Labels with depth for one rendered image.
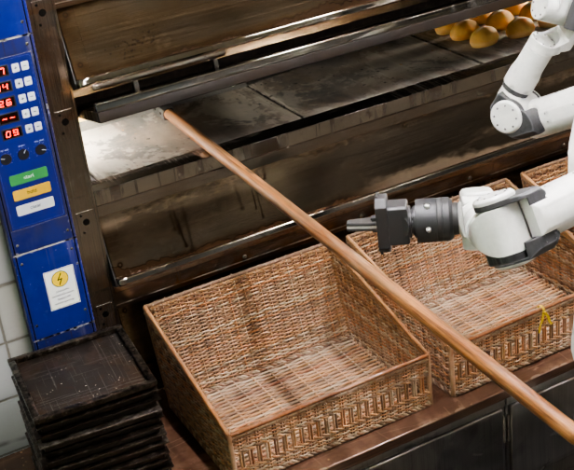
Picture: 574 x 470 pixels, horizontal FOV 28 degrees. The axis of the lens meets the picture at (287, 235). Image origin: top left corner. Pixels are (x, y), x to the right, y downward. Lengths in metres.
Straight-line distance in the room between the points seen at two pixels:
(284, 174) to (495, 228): 1.11
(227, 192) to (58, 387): 0.69
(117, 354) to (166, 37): 0.75
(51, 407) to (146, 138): 0.83
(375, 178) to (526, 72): 0.66
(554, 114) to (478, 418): 0.81
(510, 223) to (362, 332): 1.15
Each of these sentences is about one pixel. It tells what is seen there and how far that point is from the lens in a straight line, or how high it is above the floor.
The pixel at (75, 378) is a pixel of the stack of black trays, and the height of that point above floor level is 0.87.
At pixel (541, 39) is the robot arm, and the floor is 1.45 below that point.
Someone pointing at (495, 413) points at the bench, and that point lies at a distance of 3.03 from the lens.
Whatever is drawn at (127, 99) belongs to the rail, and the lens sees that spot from 2.64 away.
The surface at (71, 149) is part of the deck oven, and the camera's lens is 2.79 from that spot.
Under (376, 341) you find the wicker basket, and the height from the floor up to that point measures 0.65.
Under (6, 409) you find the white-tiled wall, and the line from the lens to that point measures 3.01.
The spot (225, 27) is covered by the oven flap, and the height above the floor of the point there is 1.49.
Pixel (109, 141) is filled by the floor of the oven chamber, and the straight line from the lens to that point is 3.12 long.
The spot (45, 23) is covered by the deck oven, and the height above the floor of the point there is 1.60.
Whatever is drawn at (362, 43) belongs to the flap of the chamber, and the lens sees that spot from 2.88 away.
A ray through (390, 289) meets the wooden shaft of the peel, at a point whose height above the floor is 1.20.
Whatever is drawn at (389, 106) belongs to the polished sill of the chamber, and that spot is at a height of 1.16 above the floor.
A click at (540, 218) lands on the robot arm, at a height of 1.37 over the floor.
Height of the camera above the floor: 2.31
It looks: 27 degrees down
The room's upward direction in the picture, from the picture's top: 7 degrees counter-clockwise
